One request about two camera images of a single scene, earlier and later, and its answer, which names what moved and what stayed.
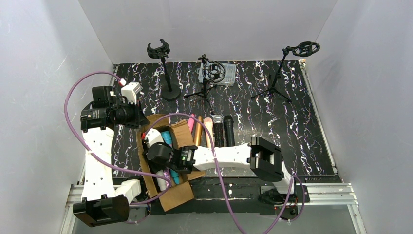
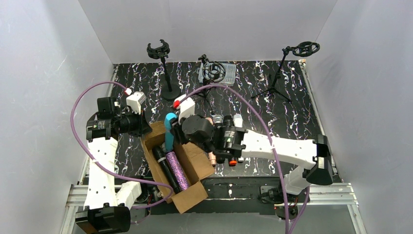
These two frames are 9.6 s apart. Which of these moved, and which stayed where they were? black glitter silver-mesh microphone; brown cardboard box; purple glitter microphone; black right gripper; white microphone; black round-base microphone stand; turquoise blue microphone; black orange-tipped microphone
Moved: black right gripper; brown cardboard box; turquoise blue microphone; white microphone; purple glitter microphone
Stayed: black round-base microphone stand; black glitter silver-mesh microphone; black orange-tipped microphone
